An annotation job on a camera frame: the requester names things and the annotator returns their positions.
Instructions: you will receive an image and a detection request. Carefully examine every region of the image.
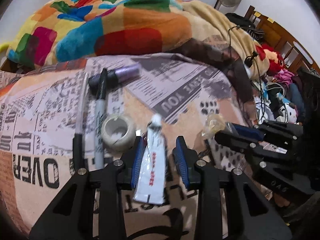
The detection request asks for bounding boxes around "red plush toy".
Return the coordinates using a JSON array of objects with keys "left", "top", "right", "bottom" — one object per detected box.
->
[{"left": 255, "top": 44, "right": 285, "bottom": 73}]

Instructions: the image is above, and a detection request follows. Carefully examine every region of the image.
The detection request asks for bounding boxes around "wooden headboard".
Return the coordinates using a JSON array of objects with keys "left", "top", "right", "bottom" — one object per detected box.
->
[{"left": 244, "top": 5, "right": 320, "bottom": 75}]

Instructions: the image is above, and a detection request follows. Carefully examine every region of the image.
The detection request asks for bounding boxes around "beige and brown blanket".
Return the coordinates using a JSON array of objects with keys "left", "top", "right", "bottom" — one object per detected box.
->
[{"left": 170, "top": 0, "right": 270, "bottom": 105}]

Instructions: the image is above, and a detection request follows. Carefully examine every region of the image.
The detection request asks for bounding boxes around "newspaper print blanket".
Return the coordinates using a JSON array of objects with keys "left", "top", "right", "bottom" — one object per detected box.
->
[{"left": 0, "top": 52, "right": 253, "bottom": 240}]

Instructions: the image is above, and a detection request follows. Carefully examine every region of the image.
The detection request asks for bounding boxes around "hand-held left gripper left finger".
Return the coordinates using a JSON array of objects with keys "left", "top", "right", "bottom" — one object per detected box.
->
[{"left": 29, "top": 135, "right": 148, "bottom": 240}]

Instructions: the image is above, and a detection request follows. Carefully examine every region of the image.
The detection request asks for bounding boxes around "grey marker with black cap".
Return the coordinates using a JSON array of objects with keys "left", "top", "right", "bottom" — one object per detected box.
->
[{"left": 94, "top": 68, "right": 108, "bottom": 170}]

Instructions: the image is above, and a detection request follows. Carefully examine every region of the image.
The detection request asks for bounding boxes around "white squeeze tube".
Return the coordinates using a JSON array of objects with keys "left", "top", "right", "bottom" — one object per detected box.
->
[{"left": 132, "top": 114, "right": 169, "bottom": 205}]

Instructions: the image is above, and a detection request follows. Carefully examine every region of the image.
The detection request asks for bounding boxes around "clear pen with black grip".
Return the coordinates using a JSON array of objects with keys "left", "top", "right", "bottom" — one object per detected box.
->
[{"left": 72, "top": 71, "right": 89, "bottom": 177}]

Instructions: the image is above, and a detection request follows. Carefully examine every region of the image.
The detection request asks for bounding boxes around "purple spray bottle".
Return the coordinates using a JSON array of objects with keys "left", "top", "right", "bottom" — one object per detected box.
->
[{"left": 88, "top": 64, "right": 141, "bottom": 90}]

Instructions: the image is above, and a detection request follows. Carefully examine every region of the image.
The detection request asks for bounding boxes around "tangle of white cables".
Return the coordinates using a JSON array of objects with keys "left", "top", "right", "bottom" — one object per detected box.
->
[{"left": 255, "top": 79, "right": 287, "bottom": 120}]

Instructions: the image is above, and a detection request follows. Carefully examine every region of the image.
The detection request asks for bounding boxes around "white cat plush toy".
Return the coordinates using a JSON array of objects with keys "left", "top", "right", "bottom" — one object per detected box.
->
[{"left": 280, "top": 100, "right": 300, "bottom": 124}]

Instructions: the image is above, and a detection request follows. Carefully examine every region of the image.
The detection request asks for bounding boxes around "pile of dark clothes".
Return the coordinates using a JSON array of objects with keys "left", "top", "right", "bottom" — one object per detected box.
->
[{"left": 225, "top": 12, "right": 264, "bottom": 39}]

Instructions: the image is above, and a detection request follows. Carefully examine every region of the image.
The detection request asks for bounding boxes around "clear plastic wrapper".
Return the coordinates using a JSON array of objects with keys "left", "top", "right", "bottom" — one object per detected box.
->
[{"left": 201, "top": 114, "right": 229, "bottom": 140}]

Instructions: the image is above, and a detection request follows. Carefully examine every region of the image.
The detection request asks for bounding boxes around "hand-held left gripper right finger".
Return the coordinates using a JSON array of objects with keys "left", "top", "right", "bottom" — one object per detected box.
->
[{"left": 172, "top": 135, "right": 293, "bottom": 240}]

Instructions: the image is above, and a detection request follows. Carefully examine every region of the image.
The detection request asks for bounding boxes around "black cable with clip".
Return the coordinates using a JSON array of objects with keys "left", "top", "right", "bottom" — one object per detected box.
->
[{"left": 226, "top": 25, "right": 264, "bottom": 130}]

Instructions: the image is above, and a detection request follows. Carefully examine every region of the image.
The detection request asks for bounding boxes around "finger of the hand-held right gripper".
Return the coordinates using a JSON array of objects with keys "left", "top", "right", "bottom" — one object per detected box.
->
[
  {"left": 214, "top": 130, "right": 288, "bottom": 173},
  {"left": 225, "top": 120, "right": 304, "bottom": 143}
]

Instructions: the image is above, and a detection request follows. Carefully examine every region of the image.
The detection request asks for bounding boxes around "white tape roll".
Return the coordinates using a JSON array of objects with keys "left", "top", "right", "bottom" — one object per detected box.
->
[{"left": 101, "top": 114, "right": 137, "bottom": 152}]

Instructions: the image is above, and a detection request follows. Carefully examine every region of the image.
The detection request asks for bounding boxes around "colourful patchwork blanket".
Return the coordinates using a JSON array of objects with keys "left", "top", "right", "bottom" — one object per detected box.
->
[{"left": 6, "top": 0, "right": 193, "bottom": 70}]

